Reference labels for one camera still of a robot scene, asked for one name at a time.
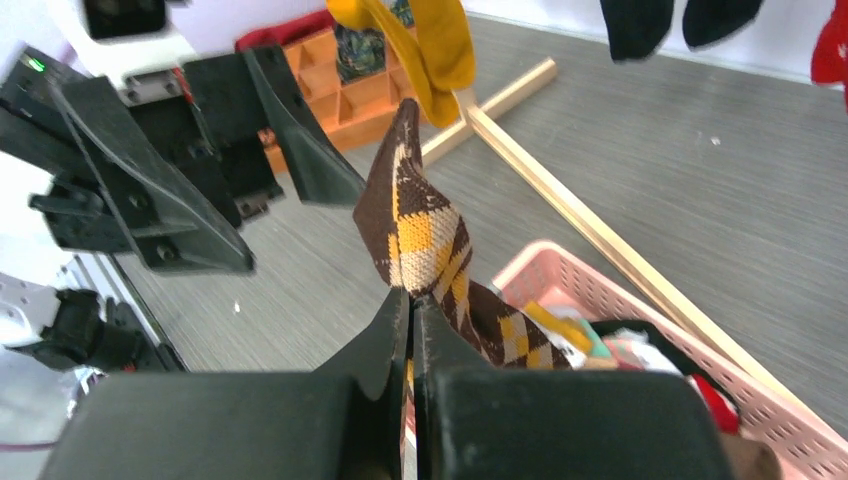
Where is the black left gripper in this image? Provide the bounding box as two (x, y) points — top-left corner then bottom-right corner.
(51, 46), (365, 274)

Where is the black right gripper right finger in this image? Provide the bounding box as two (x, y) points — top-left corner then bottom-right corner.
(412, 299), (732, 479)

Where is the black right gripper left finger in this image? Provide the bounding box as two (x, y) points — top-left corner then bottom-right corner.
(42, 289), (411, 480)

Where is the brown yellow argyle sock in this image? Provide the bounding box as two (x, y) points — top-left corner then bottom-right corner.
(353, 99), (571, 369)

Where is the black sock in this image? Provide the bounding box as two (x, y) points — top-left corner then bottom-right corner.
(600, 0), (674, 63)

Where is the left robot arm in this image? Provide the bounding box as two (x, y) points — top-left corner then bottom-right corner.
(1, 46), (364, 274)

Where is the orange wooden compartment tray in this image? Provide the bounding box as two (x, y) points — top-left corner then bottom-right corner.
(282, 23), (416, 152)

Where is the red cloth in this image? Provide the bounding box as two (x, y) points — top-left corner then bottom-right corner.
(234, 9), (336, 51)

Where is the rolled dark patterned sock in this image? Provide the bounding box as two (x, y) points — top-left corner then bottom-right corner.
(334, 24), (386, 85)

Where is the red white striped sock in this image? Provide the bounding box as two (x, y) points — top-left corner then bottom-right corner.
(687, 374), (741, 435)

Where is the pink laundry basket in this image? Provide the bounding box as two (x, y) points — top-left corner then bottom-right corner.
(492, 240), (847, 480)

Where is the red santa christmas sock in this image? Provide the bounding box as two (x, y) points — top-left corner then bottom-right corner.
(810, 0), (847, 102)

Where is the wooden clothes rack frame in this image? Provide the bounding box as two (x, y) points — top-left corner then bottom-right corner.
(422, 58), (812, 413)

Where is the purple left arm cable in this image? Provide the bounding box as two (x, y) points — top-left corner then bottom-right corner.
(0, 440), (58, 455)

